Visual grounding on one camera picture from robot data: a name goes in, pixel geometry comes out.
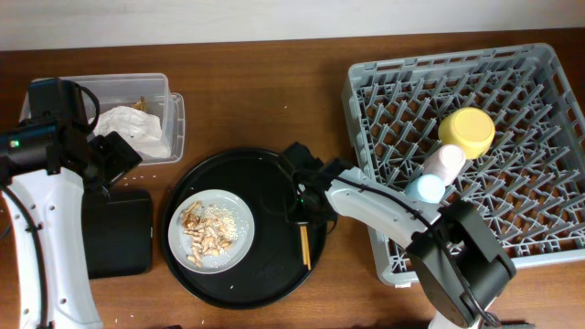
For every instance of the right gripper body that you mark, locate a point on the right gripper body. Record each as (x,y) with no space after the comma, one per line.
(302,213)

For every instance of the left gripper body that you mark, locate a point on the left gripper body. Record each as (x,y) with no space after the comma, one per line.
(92,185)

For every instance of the white napkin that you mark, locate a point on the white napkin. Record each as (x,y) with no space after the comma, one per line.
(142,131)

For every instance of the wooden chopstick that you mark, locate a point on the wooden chopstick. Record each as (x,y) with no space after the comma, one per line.
(303,245)
(308,251)

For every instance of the gold foil wrapper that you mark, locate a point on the gold foil wrapper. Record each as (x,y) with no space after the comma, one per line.
(140,105)

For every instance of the grey plate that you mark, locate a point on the grey plate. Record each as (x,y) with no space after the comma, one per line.
(179,243)

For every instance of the food scraps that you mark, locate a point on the food scraps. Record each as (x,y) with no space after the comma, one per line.
(212,231)

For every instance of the blue cup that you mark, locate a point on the blue cup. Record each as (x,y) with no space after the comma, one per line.
(426,188)

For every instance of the pink cup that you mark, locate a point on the pink cup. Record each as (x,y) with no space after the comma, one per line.
(446,163)

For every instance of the yellow bowl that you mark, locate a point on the yellow bowl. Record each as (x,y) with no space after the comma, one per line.
(471,129)

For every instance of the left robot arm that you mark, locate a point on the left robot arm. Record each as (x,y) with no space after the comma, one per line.
(45,212)

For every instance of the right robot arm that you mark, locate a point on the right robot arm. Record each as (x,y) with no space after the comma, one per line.
(460,264)

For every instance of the clear plastic waste bin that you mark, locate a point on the clear plastic waste bin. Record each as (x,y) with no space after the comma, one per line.
(113,90)

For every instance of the grey dishwasher rack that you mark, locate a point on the grey dishwasher rack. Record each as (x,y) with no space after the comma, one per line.
(529,186)

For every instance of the black rectangular tray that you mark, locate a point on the black rectangular tray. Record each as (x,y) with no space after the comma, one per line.
(117,232)

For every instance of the round black serving tray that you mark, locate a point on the round black serving tray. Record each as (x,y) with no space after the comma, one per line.
(273,268)

